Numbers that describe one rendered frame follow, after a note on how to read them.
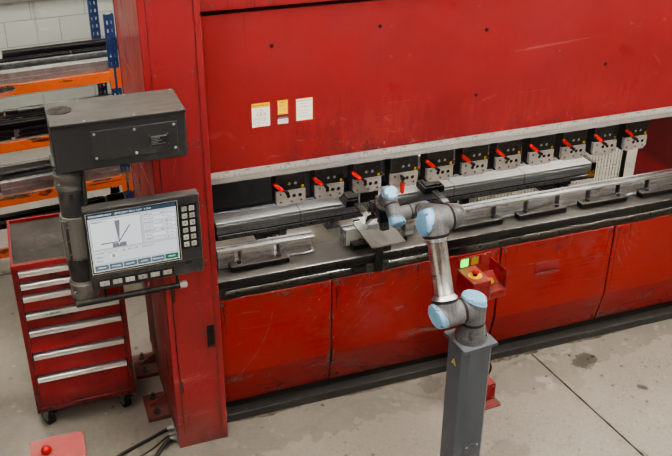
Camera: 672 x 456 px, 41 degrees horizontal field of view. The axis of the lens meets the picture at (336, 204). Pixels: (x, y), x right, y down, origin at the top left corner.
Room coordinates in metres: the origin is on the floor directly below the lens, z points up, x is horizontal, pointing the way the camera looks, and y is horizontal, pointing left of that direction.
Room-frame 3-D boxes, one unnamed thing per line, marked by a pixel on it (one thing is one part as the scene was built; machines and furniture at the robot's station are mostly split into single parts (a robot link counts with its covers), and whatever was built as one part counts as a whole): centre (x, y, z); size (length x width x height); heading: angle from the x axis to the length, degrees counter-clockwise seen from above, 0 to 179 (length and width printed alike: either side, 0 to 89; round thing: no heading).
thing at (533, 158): (4.37, -1.08, 1.26); 0.15 x 0.09 x 0.17; 110
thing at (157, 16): (3.86, 0.81, 1.15); 0.85 x 0.25 x 2.30; 20
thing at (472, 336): (3.32, -0.62, 0.82); 0.15 x 0.15 x 0.10
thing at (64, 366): (3.84, 1.36, 0.50); 0.50 x 0.50 x 1.00; 20
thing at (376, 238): (3.90, -0.22, 1.00); 0.26 x 0.18 x 0.01; 20
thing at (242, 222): (4.45, -0.44, 0.93); 2.30 x 0.14 x 0.10; 110
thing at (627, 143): (4.58, -1.64, 1.26); 0.15 x 0.09 x 0.17; 110
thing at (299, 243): (3.85, 0.35, 0.92); 0.50 x 0.06 x 0.10; 110
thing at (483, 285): (3.87, -0.75, 0.75); 0.20 x 0.16 x 0.18; 115
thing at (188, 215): (3.10, 0.77, 1.42); 0.45 x 0.12 x 0.36; 111
